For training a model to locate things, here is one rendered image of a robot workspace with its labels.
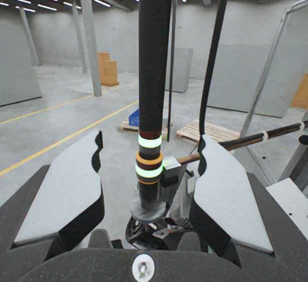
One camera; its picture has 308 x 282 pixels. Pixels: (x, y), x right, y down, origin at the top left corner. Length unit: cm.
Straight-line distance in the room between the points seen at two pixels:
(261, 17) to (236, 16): 139
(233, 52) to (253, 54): 56
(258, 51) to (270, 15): 705
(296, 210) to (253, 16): 1216
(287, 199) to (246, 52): 520
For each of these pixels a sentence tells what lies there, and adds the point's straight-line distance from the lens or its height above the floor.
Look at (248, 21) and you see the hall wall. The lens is 1246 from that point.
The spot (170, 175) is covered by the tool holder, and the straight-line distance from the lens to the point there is 27.
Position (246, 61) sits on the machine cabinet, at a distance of 566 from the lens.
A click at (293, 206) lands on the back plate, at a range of 65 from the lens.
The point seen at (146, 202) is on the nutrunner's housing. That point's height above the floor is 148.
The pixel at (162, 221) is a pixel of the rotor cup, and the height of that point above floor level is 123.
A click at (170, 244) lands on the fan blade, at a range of 45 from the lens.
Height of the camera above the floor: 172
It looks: 27 degrees down
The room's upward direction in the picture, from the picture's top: 3 degrees clockwise
